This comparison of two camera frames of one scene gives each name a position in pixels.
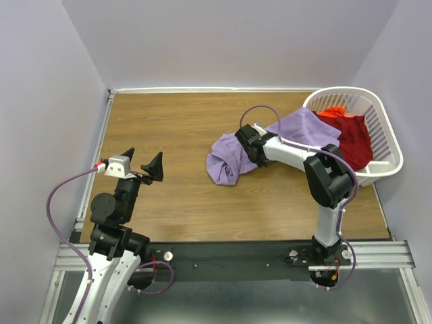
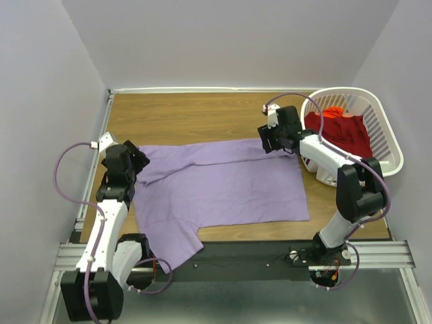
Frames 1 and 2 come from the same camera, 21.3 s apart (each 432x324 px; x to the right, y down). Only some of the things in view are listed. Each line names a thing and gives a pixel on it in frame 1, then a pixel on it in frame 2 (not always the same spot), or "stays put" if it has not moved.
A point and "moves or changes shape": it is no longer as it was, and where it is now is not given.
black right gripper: x=265 y=132 → x=264 y=133
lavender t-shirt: x=227 y=160 moves or changes shape
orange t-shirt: x=334 y=111 stays put
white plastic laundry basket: x=387 y=158 stays put
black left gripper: x=154 y=167 → x=140 y=158
